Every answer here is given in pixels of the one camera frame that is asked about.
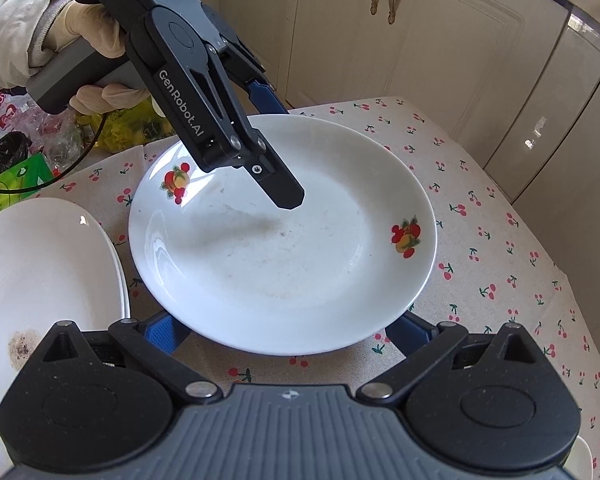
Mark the green packet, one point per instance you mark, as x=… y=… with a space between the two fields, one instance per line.
x=25 y=175

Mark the yellow plastic bag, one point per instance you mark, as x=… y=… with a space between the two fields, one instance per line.
x=125 y=130

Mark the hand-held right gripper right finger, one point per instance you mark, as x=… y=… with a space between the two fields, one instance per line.
x=407 y=335

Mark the red-print white plastic bag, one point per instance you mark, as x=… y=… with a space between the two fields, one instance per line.
x=5 y=115

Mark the clear plastic bag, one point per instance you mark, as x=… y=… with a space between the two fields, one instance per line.
x=55 y=135

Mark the black plastic bag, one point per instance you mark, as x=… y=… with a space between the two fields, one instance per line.
x=2 y=152

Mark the person's left hand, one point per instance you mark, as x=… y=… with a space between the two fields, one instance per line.
x=90 y=22

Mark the stained white fruit-print plate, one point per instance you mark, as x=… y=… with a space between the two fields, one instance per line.
x=40 y=270

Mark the person's left forearm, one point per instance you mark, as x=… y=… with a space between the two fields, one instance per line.
x=10 y=35

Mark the cherry-print tablecloth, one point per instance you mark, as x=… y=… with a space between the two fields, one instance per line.
x=480 y=210

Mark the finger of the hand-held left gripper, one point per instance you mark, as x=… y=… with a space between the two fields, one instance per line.
x=280 y=185
x=267 y=99

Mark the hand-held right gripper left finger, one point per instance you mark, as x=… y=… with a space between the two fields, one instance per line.
x=157 y=335

